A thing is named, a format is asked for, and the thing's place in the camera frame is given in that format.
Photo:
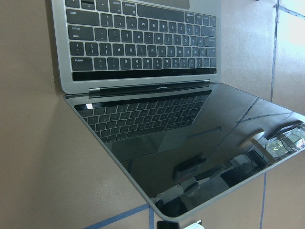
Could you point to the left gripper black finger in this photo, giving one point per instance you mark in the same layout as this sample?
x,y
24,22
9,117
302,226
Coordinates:
x,y
167,225

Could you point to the grey laptop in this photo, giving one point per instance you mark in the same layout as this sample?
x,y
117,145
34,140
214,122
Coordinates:
x,y
144,77

